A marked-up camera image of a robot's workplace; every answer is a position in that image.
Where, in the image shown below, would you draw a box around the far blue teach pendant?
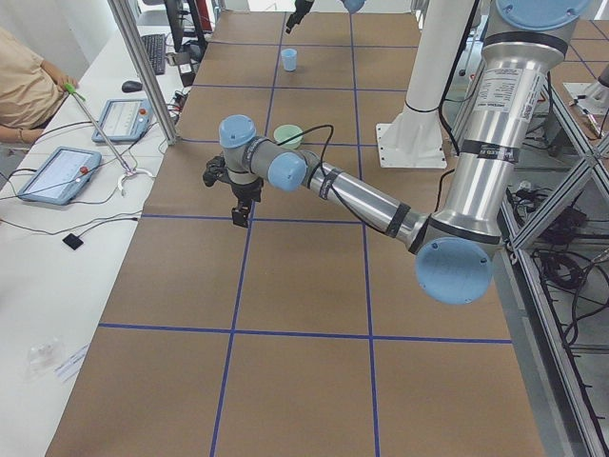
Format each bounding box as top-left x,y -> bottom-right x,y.
98,99 -> 153,143

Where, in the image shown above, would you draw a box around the small black square pad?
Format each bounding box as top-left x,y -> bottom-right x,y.
62,233 -> 84,250

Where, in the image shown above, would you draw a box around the mint green bowl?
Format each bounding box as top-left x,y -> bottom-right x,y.
273,124 -> 304,149

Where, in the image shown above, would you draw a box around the light blue plastic cup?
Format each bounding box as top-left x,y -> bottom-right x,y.
281,49 -> 298,72

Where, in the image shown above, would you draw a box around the black computer monitor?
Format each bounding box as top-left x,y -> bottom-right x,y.
164,0 -> 207,60

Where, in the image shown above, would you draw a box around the blue teach pendant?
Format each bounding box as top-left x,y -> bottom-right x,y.
98,99 -> 153,143
17,147 -> 102,206

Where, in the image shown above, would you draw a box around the black keyboard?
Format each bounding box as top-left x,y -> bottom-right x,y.
141,33 -> 166,75

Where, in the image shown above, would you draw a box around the clear plastic bag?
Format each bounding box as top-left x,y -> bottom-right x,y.
26,337 -> 64,379

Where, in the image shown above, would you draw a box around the brown paper table cover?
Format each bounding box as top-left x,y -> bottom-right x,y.
48,12 -> 544,456

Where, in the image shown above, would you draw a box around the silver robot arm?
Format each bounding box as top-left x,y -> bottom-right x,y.
205,1 -> 587,305
285,0 -> 365,34

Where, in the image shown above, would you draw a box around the black computer mouse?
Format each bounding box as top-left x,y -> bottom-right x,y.
121,80 -> 143,93

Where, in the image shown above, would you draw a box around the person in beige shirt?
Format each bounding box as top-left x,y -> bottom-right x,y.
1,29 -> 78,145

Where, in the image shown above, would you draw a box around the litter picker stick tool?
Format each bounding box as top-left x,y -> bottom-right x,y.
64,83 -> 155,195

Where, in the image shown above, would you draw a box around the near blue teach pendant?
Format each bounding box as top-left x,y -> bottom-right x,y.
17,147 -> 102,206

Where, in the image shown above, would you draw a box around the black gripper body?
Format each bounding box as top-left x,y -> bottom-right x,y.
231,181 -> 264,206
294,0 -> 314,16

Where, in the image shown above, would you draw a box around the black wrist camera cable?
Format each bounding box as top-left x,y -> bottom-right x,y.
298,124 -> 344,201

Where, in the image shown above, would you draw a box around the wrist black camera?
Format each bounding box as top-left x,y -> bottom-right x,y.
202,155 -> 230,188

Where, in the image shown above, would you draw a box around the aluminium frame post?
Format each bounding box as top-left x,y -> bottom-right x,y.
108,0 -> 178,146

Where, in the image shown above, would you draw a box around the black box with label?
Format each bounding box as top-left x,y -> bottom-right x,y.
166,51 -> 200,87

